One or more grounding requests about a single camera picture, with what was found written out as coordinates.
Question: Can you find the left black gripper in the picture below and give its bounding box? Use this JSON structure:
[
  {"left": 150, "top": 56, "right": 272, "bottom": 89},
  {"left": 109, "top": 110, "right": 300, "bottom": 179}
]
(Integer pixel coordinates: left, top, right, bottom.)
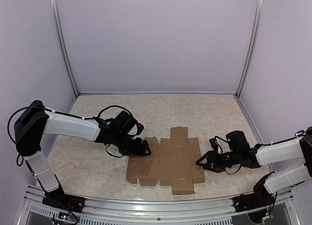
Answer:
[{"left": 113, "top": 131, "right": 152, "bottom": 157}]

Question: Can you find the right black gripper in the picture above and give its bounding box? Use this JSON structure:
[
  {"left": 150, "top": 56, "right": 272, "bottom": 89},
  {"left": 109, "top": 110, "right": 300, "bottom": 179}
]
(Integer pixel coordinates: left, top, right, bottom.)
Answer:
[{"left": 196, "top": 149, "right": 241, "bottom": 172}]

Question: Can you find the brown cardboard box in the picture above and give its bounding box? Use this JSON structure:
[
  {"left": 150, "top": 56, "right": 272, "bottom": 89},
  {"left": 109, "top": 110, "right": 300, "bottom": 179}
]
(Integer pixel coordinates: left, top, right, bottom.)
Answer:
[{"left": 126, "top": 126, "right": 205, "bottom": 195}]

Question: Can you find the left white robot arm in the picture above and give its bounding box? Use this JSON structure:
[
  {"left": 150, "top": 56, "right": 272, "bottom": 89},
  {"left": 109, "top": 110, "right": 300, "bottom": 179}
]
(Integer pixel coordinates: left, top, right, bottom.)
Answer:
[{"left": 13, "top": 100, "right": 152, "bottom": 208}]

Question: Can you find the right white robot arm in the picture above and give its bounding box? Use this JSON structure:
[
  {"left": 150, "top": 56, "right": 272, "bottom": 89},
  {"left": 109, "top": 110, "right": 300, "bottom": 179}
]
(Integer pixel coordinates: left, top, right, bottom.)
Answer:
[{"left": 196, "top": 127, "right": 312, "bottom": 207}]

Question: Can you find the small circuit board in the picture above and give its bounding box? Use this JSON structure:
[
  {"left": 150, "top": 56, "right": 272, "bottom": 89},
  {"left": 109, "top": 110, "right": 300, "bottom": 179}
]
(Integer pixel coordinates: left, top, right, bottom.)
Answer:
[{"left": 51, "top": 212, "right": 70, "bottom": 222}]

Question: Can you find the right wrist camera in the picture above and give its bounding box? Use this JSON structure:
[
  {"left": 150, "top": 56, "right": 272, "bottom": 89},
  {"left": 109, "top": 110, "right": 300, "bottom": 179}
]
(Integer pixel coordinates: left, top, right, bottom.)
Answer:
[{"left": 209, "top": 138, "right": 223, "bottom": 154}]

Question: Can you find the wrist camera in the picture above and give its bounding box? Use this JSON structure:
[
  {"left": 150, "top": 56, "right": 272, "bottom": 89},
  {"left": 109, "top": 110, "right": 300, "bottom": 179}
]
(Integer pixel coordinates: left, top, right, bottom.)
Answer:
[
  {"left": 209, "top": 138, "right": 223, "bottom": 154},
  {"left": 132, "top": 123, "right": 144, "bottom": 136}
]

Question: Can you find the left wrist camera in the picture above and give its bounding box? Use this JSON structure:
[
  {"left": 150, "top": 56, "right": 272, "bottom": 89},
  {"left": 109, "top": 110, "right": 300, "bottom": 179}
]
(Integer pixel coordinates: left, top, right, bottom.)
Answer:
[{"left": 132, "top": 123, "right": 144, "bottom": 136}]

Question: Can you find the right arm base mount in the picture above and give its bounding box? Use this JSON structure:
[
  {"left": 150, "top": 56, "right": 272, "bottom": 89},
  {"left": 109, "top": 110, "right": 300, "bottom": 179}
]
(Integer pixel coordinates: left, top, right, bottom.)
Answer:
[{"left": 233, "top": 184, "right": 274, "bottom": 212}]

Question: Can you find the front aluminium frame rail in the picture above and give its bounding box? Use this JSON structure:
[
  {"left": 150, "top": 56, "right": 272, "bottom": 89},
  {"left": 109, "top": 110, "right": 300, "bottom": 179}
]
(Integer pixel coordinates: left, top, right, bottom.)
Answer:
[{"left": 23, "top": 184, "right": 297, "bottom": 225}]

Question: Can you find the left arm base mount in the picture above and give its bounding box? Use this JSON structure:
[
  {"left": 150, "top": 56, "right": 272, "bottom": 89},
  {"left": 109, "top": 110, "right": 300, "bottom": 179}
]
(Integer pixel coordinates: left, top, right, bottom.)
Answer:
[{"left": 42, "top": 185, "right": 86, "bottom": 213}]

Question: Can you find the right aluminium corner post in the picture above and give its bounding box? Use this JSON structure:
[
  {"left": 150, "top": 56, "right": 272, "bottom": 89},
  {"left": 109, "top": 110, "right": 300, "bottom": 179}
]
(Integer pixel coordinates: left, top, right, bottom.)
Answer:
[{"left": 235, "top": 0, "right": 264, "bottom": 100}]

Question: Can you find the aluminium corner post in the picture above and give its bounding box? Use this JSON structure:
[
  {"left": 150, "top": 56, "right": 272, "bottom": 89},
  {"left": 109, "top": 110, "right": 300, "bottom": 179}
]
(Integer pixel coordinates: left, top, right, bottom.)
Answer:
[
  {"left": 235, "top": 0, "right": 264, "bottom": 100},
  {"left": 50, "top": 0, "right": 80, "bottom": 99}
]

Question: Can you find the left aluminium corner post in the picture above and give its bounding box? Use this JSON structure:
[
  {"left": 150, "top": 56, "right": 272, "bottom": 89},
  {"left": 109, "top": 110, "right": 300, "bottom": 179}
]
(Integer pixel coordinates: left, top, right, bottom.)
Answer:
[{"left": 50, "top": 0, "right": 80, "bottom": 99}]

